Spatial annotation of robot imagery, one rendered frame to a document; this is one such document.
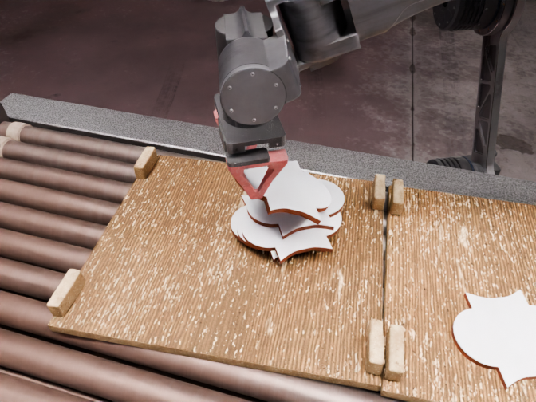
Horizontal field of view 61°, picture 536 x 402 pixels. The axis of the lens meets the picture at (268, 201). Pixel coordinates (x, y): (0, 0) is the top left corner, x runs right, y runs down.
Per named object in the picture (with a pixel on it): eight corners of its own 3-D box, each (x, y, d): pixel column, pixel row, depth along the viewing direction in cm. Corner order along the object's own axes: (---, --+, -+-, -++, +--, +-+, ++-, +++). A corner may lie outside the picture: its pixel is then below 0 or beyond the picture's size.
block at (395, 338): (384, 333, 56) (389, 321, 54) (400, 336, 55) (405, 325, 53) (384, 381, 51) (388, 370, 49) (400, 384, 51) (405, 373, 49)
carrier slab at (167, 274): (151, 159, 82) (150, 153, 81) (382, 189, 77) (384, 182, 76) (50, 331, 58) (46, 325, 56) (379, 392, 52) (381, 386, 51)
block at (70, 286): (74, 279, 61) (68, 266, 59) (87, 281, 61) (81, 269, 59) (51, 317, 57) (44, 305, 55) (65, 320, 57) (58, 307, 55)
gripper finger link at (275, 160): (232, 215, 54) (226, 153, 47) (222, 176, 59) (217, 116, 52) (287, 206, 55) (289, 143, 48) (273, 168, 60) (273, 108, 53)
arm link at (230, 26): (269, 0, 46) (213, 2, 45) (277, 29, 41) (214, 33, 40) (269, 63, 51) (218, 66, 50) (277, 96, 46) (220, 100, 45)
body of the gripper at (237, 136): (227, 158, 49) (222, 98, 44) (214, 107, 56) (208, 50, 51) (286, 149, 50) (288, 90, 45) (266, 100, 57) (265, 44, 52)
